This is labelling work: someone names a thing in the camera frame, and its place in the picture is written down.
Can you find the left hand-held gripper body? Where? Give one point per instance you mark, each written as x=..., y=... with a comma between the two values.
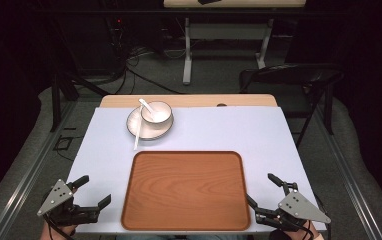
x=56, y=197

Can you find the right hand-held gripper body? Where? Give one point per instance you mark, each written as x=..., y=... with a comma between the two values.
x=299, y=206

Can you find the person's right hand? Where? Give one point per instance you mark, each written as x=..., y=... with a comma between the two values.
x=315, y=235

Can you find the person's left hand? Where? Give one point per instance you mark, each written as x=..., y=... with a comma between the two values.
x=68, y=231

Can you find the pale blue table mat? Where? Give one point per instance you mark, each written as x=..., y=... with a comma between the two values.
x=262, y=140

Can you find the brown wooden tray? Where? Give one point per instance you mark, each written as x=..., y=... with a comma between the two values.
x=185, y=191

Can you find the white chopstick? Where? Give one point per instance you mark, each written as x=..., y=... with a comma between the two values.
x=138, y=131

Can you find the black metal stand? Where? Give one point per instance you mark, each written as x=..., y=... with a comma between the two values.
x=56, y=100

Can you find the white plate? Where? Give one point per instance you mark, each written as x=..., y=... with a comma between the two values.
x=152, y=131

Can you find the white spoon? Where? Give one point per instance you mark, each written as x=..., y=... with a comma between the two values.
x=148, y=108

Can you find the white bowl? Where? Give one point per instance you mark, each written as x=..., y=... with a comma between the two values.
x=160, y=113

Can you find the black folding chair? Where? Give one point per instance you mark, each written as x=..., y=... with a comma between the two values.
x=292, y=75

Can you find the black rack with red light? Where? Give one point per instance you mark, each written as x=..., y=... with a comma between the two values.
x=117, y=33

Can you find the table with white legs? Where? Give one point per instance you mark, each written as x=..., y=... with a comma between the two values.
x=227, y=31

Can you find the black device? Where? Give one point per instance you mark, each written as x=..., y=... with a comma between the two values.
x=209, y=1

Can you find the metal floor rail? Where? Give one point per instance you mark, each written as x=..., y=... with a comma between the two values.
x=29, y=173
x=345, y=173

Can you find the small black floor frame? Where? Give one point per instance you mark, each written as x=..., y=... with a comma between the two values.
x=64, y=143

